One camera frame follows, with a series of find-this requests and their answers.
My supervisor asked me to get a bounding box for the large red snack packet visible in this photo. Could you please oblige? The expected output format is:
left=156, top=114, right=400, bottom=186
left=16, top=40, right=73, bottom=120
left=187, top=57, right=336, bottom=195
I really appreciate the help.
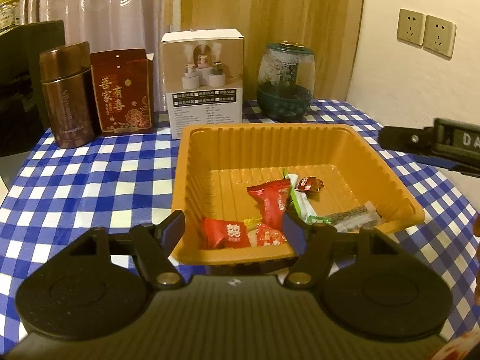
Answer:
left=247, top=179, right=290, bottom=231

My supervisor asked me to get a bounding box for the person's right hand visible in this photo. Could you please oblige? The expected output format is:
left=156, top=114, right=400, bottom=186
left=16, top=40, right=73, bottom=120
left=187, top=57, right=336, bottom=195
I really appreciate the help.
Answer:
left=473, top=215, right=480, bottom=306

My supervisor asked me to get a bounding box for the green white snack packet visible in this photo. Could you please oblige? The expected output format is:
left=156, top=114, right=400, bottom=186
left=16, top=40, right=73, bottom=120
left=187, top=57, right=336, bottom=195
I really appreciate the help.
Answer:
left=282, top=168, right=331, bottom=225

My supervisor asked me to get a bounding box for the clear seaweed snack packet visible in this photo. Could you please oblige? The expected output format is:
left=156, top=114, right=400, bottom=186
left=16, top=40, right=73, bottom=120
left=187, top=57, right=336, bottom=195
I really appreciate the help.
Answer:
left=326, top=202, right=382, bottom=233

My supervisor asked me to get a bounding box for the small red patterned candy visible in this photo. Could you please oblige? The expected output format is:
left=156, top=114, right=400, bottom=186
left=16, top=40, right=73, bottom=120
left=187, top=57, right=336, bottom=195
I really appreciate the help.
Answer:
left=247, top=223, right=287, bottom=247

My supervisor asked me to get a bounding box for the small dark red candy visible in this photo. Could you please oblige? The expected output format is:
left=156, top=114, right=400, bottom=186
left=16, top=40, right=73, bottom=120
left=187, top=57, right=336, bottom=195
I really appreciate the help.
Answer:
left=295, top=176, right=325, bottom=195

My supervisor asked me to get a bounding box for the red double happiness candy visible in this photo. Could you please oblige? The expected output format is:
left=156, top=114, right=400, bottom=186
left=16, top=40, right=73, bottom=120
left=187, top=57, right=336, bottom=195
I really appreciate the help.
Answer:
left=201, top=218, right=251, bottom=250

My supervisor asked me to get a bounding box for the orange plastic tray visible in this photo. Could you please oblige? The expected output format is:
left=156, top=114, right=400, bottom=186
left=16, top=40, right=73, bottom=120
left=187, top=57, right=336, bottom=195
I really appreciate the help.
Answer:
left=172, top=124, right=425, bottom=266

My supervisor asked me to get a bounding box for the green glass terrarium jar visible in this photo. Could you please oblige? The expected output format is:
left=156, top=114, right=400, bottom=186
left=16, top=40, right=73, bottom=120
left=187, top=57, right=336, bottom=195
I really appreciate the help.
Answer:
left=257, top=41, right=316, bottom=122

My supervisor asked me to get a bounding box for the red chinese gift box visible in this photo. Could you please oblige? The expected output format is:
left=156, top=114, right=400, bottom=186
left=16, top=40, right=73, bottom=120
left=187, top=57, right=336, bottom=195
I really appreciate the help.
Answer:
left=90, top=49, right=154, bottom=136

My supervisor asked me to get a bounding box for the black box at left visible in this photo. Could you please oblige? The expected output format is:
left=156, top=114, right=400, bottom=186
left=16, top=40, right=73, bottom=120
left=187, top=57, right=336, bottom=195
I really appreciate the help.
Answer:
left=0, top=20, right=65, bottom=157

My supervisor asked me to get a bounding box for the white humidifier product box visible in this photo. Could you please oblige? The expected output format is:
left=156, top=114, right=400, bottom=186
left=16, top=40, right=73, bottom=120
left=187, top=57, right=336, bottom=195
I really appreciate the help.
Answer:
left=160, top=28, right=244, bottom=140

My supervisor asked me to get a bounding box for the brown metal tea tin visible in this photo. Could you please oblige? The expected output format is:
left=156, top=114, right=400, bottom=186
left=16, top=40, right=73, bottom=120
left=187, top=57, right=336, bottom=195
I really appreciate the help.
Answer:
left=39, top=41, right=95, bottom=149

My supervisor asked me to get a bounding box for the pale pink curtain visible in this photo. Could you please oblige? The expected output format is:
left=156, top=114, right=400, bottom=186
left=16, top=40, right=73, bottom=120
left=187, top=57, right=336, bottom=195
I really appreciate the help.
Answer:
left=19, top=0, right=172, bottom=111

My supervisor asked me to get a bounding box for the glass jar with label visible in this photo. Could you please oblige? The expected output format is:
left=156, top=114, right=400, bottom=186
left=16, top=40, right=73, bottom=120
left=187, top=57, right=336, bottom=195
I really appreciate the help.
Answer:
left=0, top=0, right=20, bottom=34

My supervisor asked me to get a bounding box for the beige wall socket right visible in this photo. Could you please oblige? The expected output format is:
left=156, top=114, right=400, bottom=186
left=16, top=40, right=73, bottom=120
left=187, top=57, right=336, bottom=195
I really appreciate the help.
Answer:
left=423, top=16, right=456, bottom=59

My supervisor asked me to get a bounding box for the beige wall socket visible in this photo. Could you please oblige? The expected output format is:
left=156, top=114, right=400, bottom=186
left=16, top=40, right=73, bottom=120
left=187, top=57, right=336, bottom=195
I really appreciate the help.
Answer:
left=423, top=16, right=456, bottom=59
left=396, top=8, right=426, bottom=47

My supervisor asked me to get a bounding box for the beige wall socket left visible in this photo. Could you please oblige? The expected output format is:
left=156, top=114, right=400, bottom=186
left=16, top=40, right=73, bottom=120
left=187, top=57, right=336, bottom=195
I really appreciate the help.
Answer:
left=396, top=8, right=426, bottom=47

